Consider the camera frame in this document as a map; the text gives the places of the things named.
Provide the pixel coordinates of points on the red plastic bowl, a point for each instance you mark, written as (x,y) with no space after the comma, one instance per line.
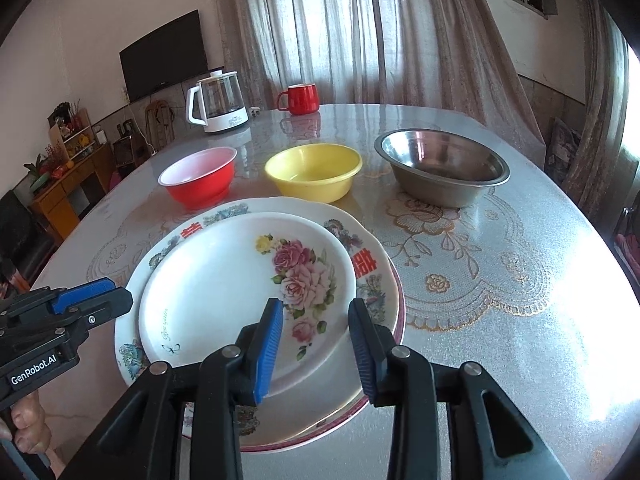
(200,190)

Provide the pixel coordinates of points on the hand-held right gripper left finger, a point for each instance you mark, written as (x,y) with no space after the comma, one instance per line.
(269,355)

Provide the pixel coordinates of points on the white plate with red characters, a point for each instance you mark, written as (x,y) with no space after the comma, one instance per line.
(367,265)

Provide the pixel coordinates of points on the stainless steel bowl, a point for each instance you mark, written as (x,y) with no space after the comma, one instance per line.
(440,180)

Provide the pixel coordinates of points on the dark chair with pink cloth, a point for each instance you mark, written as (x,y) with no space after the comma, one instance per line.
(627,245)

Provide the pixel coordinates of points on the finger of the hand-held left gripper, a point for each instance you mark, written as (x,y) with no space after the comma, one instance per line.
(105,302)

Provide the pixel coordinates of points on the wooden chair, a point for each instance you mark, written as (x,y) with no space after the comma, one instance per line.
(160,127)

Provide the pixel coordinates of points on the black sofa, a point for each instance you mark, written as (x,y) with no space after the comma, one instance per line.
(22,235)

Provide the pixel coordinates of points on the bright window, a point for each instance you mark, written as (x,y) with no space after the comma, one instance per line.
(632,105)

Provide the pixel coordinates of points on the white plate with pink roses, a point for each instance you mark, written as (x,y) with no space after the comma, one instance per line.
(210,300)

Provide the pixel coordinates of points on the white glass electric kettle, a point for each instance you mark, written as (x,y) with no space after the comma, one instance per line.
(225,117)

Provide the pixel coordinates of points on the yellow plastic bowl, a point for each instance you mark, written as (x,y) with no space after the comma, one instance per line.
(312,180)

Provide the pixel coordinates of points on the leaning framed picture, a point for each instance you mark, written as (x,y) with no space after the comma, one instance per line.
(565,152)

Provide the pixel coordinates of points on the wide grey lace curtain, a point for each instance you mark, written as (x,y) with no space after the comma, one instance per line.
(375,35)

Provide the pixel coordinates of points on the white plate with purple rim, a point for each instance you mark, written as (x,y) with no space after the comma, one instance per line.
(300,441)

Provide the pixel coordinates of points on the wooden cabinet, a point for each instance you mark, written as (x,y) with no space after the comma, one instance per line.
(60,200)

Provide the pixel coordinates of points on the person's left hand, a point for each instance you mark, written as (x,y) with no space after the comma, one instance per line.
(27,425)

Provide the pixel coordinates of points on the small shelf with ornaments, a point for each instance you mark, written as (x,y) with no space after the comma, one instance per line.
(75,135)

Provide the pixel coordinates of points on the red mug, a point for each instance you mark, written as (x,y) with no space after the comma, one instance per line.
(302,100)

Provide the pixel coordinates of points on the narrow grey lace curtain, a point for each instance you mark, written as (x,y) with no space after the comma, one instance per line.
(600,100)

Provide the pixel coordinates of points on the black wall television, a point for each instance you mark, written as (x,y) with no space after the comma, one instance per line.
(165,55)

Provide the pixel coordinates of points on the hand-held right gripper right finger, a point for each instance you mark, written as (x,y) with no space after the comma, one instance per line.
(367,360)

